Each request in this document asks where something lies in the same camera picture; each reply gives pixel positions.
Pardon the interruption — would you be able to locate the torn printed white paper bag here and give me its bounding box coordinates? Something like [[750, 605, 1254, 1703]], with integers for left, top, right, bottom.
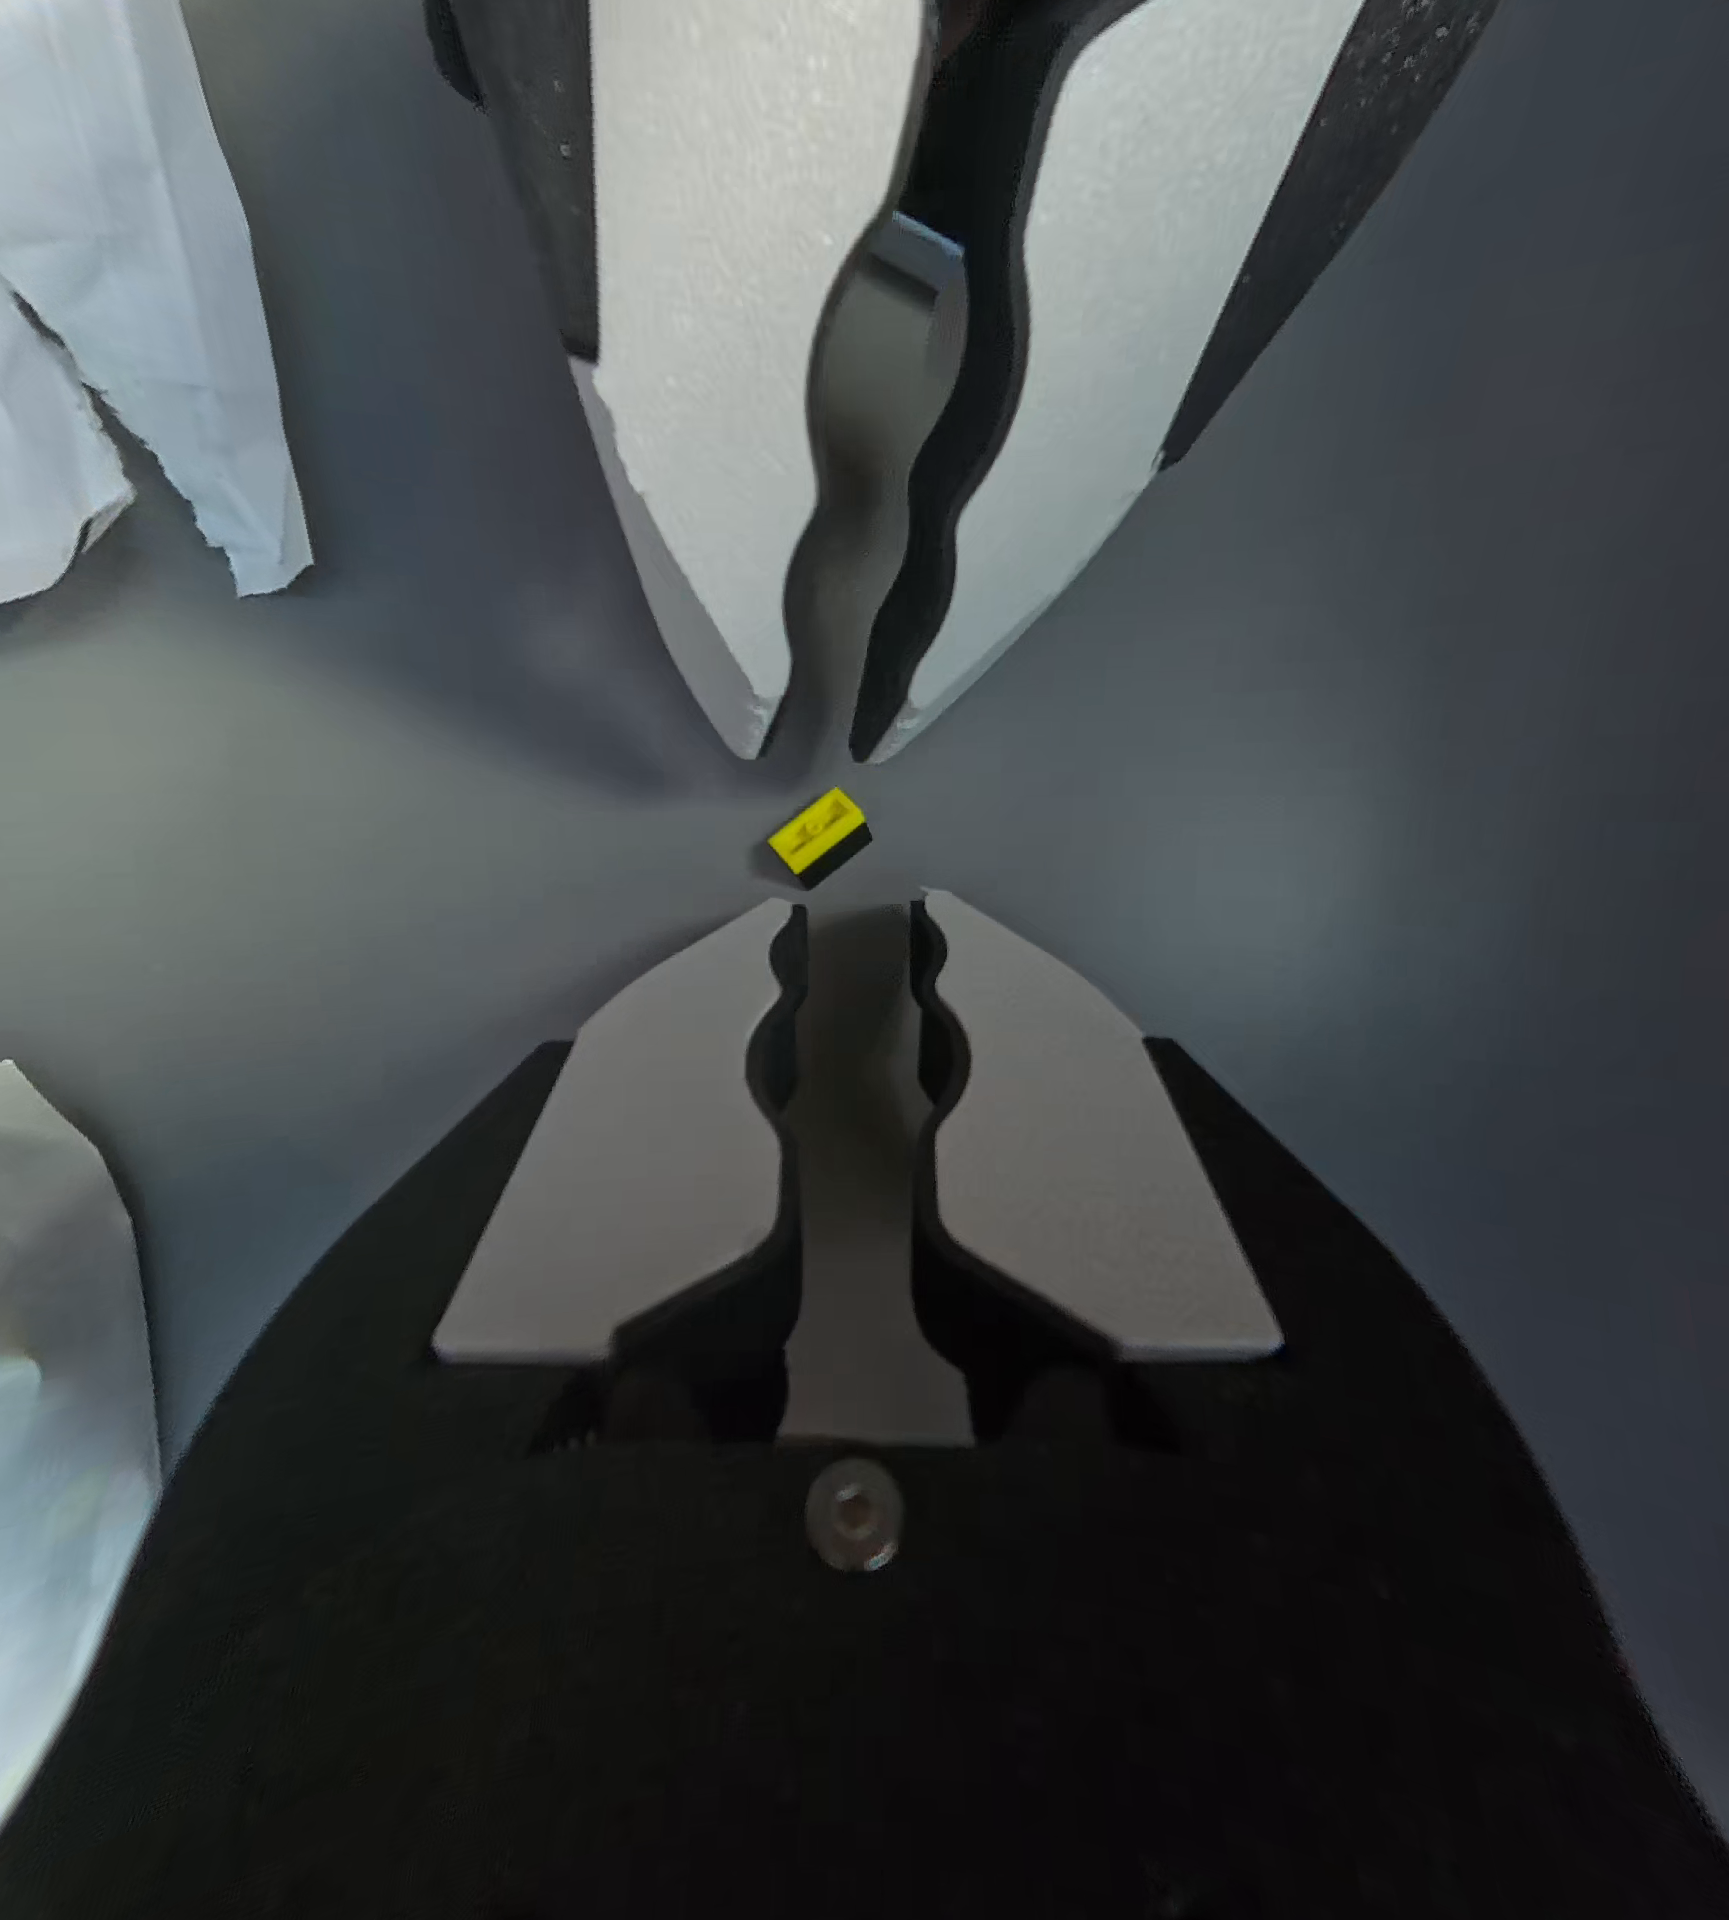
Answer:
[[0, 0, 316, 637]]

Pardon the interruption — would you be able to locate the small yellow lego plate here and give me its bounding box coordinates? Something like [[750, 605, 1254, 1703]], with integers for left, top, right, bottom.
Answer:
[[762, 785, 874, 895]]

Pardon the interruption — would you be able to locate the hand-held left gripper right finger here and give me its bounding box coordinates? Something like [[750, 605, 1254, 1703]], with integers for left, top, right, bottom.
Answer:
[[913, 893, 1289, 1370]]

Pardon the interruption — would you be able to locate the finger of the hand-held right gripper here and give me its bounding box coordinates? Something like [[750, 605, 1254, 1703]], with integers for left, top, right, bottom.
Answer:
[[852, 0, 1377, 764], [587, 0, 947, 764]]

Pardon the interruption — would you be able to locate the large plain white paper bag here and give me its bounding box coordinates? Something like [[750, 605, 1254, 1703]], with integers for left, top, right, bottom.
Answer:
[[0, 1056, 165, 1920]]

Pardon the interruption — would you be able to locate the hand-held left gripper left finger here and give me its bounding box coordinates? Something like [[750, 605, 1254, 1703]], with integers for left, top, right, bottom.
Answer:
[[432, 906, 808, 1370]]

